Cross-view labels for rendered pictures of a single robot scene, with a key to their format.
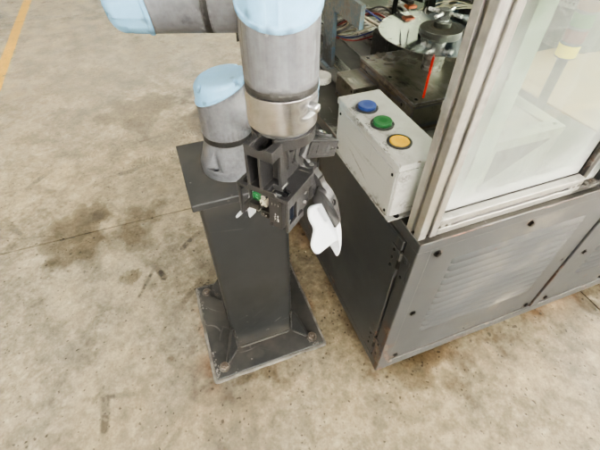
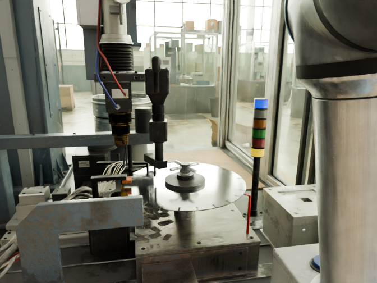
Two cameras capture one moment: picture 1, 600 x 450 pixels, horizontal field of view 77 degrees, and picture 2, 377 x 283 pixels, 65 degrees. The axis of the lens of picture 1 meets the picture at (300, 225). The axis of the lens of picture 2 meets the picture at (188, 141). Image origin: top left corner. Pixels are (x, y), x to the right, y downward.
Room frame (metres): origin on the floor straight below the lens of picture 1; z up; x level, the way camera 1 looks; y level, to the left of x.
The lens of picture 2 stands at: (0.94, 0.36, 1.26)
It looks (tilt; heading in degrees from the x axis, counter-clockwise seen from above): 15 degrees down; 280
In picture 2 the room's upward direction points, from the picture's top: 1 degrees clockwise
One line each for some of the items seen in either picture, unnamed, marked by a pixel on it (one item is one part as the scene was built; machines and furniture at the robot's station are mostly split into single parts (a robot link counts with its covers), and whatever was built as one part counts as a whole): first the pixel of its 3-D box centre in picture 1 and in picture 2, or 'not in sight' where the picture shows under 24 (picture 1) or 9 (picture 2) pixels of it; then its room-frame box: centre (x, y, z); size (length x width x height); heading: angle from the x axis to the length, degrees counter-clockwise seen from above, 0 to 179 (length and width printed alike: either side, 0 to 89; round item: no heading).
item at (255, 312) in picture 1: (247, 255); not in sight; (0.77, 0.17, 0.37); 0.40 x 0.40 x 0.75; 20
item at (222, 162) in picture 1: (229, 145); not in sight; (0.77, 0.17, 0.80); 0.15 x 0.15 x 0.10
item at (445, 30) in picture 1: (441, 25); (184, 177); (1.08, -0.38, 0.96); 0.11 x 0.11 x 0.03
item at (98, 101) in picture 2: not in sight; (124, 131); (1.52, -1.04, 0.93); 0.31 x 0.31 x 0.36
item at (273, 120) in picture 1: (284, 105); not in sight; (0.36, 0.02, 1.13); 0.08 x 0.08 x 0.05
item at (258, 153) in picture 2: not in sight; (257, 151); (0.87, -0.60, 0.98); 0.05 x 0.04 x 0.03; 110
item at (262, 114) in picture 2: not in sight; (260, 113); (0.87, -0.60, 1.11); 0.05 x 0.04 x 0.03; 110
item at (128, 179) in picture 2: (402, 9); (111, 187); (1.26, -0.31, 0.95); 0.10 x 0.03 x 0.07; 20
